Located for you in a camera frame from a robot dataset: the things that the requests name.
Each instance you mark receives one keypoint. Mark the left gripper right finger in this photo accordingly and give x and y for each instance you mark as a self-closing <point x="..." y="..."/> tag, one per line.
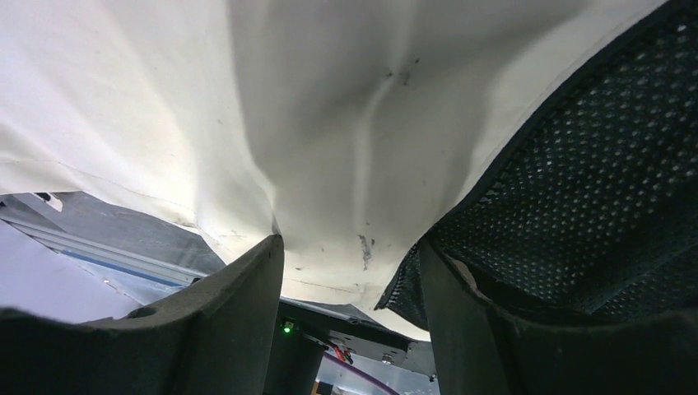
<point x="481" y="347"/>

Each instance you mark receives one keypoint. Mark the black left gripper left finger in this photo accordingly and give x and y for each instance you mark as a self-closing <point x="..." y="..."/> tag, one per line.
<point x="213" y="337"/>

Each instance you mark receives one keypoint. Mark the cream zip-up jacket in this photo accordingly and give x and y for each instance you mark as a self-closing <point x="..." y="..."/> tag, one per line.
<point x="548" y="147"/>

